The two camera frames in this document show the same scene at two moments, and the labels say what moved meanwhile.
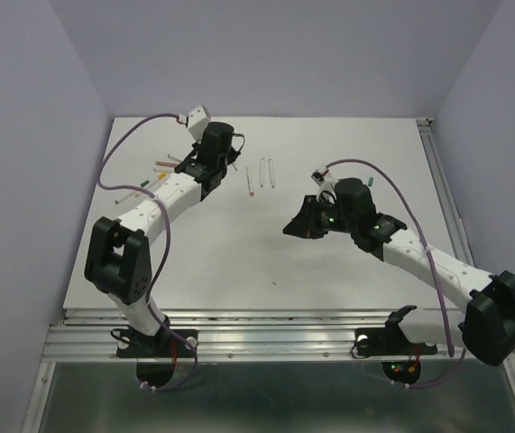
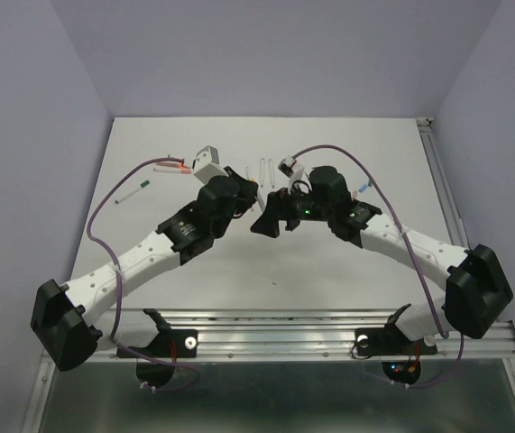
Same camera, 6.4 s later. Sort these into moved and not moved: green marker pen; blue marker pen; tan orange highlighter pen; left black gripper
Moved: left black gripper
Not moved: green marker pen; tan orange highlighter pen; blue marker pen
